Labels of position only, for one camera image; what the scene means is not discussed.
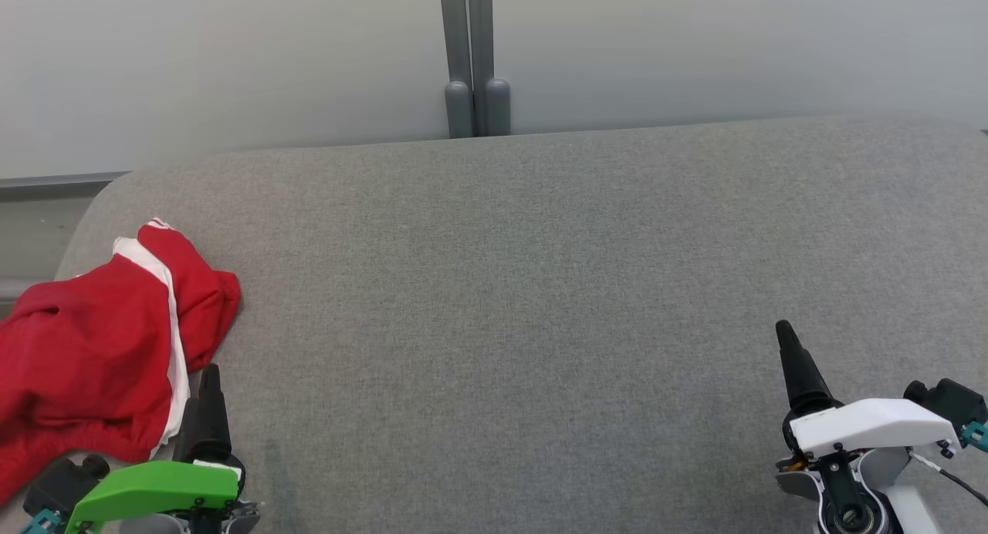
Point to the red shorts with white band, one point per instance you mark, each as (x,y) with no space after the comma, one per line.
(85,349)

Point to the grey fabric sofa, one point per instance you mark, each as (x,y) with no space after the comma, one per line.
(540,302)

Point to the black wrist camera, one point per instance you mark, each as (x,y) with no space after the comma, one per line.
(953,403)
(65,484)

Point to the grey partition post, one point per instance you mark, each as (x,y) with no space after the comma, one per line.
(455,55)
(494,55)

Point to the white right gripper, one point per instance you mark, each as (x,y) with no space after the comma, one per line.
(872,426)

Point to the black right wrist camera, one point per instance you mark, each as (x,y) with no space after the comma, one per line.
(953,403)

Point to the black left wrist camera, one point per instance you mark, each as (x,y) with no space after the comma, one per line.
(65,484)

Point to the grey wall base rail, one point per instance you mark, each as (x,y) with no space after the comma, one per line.
(54,185)

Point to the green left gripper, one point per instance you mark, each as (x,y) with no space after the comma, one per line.
(154,488)

